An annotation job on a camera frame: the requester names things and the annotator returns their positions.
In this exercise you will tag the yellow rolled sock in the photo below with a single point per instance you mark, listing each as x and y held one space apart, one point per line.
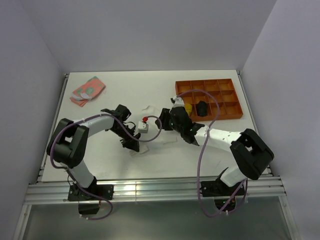
189 109

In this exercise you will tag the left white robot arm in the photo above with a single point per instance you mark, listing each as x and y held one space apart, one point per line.
68 143

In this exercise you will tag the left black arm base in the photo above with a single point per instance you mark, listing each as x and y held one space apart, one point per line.
90 199

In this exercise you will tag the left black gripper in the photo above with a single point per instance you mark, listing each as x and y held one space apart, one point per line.
131 144

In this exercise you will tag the black rolled sock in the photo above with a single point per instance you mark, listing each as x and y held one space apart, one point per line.
201 108

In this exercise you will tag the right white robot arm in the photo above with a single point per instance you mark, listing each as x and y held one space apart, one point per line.
250 152

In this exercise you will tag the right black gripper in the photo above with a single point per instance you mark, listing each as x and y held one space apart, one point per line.
164 116

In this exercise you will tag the pink green patterned socks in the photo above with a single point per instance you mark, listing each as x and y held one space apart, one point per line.
87 92

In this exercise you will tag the white sock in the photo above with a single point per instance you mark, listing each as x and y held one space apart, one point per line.
164 140

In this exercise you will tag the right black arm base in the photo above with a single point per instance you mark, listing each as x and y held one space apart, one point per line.
233 196

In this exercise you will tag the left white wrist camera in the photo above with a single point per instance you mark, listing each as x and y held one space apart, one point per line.
142 127

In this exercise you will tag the orange compartment tray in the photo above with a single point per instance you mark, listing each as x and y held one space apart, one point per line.
219 94

